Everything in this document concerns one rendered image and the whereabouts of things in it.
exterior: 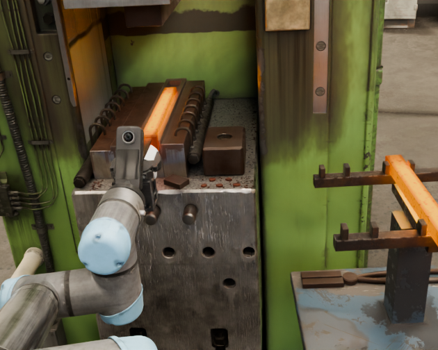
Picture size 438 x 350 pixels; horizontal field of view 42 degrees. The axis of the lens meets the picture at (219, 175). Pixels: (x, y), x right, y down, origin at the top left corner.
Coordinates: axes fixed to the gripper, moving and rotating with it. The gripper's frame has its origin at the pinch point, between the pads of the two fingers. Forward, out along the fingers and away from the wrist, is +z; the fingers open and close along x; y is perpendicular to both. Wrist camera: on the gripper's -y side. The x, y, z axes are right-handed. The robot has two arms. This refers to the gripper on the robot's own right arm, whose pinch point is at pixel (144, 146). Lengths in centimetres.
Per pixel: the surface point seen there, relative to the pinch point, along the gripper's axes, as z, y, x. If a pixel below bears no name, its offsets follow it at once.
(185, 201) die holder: -3.3, 10.9, 7.7
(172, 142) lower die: 3.3, 0.8, 5.1
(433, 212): -24, 2, 51
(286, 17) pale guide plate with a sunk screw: 14.6, -21.3, 28.7
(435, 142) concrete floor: 221, 100, 122
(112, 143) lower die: 4.1, 1.0, -7.8
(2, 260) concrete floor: 102, 100, -98
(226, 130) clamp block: 12.1, 2.0, 15.5
